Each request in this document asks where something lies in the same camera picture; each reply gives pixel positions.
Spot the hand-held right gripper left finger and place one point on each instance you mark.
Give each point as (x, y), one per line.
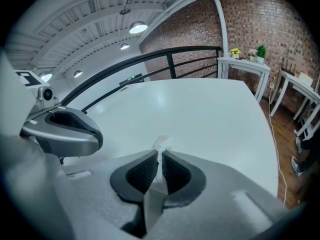
(105, 184)

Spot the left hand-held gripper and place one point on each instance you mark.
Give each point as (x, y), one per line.
(46, 94)

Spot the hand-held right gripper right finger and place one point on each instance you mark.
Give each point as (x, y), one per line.
(212, 199)

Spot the white tissue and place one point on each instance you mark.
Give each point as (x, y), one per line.
(162, 144)

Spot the white square table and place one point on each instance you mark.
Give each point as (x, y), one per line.
(187, 114)

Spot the grey pendant lamp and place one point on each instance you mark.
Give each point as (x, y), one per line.
(45, 77)
(78, 74)
(124, 46)
(138, 27)

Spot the black metal railing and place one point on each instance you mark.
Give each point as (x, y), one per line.
(150, 55)

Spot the white power strip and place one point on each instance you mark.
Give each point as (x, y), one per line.
(272, 86)

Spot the white side table with plants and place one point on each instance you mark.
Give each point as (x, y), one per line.
(245, 65)

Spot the white side table with router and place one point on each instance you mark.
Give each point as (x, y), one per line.
(297, 84)

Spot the yellow potted flowers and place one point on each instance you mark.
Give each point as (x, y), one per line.
(235, 52)

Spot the black router with antennas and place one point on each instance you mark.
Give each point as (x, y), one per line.
(287, 70)

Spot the pink potted flowers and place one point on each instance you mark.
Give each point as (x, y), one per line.
(252, 54)

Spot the pink-topped white box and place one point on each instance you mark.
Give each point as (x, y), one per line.
(305, 78)

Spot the green potted plant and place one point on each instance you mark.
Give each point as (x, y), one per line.
(261, 52)

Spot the white steel column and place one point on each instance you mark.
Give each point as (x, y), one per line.
(222, 29)

